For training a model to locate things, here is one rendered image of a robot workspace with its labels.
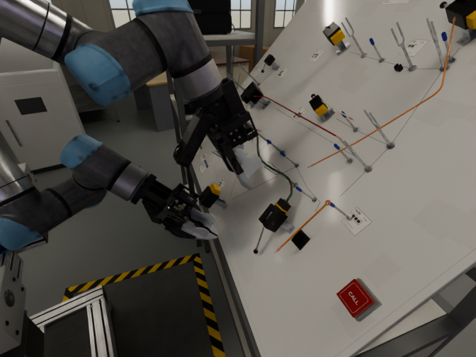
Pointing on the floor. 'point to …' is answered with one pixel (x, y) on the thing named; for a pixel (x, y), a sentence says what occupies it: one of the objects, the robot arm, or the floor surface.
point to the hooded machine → (35, 108)
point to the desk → (156, 101)
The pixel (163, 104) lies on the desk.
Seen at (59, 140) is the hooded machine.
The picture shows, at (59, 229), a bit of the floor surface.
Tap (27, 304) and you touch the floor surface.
